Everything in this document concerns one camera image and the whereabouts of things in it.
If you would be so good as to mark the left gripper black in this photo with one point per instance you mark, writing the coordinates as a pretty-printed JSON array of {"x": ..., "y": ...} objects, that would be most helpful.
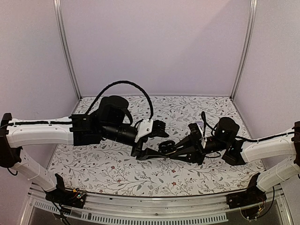
[{"x": 148, "y": 153}]

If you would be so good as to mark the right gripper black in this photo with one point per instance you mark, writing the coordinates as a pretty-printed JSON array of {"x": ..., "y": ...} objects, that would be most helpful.
[{"x": 193, "y": 155}]

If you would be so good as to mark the black earbud charging case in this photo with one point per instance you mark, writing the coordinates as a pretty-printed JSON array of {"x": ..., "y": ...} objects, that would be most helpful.
[{"x": 167, "y": 147}]

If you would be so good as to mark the purple earbud charging case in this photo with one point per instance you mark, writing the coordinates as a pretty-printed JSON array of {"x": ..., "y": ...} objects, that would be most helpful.
[{"x": 199, "y": 123}]

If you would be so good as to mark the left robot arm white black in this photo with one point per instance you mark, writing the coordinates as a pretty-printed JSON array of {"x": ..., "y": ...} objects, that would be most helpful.
[{"x": 15, "y": 134}]

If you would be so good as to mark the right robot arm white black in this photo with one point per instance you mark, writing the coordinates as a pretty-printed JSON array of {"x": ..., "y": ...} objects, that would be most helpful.
[{"x": 286, "y": 143}]

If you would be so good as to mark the floral table mat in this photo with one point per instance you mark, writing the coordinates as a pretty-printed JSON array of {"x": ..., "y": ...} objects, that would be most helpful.
[{"x": 109, "y": 168}]

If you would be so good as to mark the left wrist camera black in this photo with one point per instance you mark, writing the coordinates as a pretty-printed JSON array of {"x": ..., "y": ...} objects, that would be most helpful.
[{"x": 145, "y": 127}]

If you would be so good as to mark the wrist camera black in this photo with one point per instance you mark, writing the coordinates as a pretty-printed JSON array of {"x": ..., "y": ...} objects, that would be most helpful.
[
  {"x": 195, "y": 134},
  {"x": 145, "y": 127}
]

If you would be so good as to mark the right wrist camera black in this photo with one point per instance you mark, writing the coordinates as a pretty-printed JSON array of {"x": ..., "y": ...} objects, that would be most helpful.
[{"x": 195, "y": 134}]

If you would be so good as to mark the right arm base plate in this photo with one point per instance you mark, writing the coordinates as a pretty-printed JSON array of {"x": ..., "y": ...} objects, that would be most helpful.
[{"x": 252, "y": 198}]

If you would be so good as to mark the aluminium front rail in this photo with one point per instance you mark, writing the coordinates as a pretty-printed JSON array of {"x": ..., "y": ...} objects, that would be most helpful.
[{"x": 102, "y": 209}]

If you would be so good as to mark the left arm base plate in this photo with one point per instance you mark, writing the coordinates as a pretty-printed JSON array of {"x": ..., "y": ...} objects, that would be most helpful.
[{"x": 74, "y": 198}]

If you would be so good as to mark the left aluminium corner post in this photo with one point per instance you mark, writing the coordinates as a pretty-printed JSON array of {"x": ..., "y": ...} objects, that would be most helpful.
[{"x": 65, "y": 48}]

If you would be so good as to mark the aluminium corner post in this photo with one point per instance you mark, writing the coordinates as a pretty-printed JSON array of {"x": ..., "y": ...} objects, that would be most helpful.
[
  {"x": 245, "y": 49},
  {"x": 65, "y": 48}
]

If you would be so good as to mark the right aluminium corner post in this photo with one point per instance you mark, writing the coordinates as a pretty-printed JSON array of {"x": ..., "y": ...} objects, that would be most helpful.
[{"x": 245, "y": 49}]

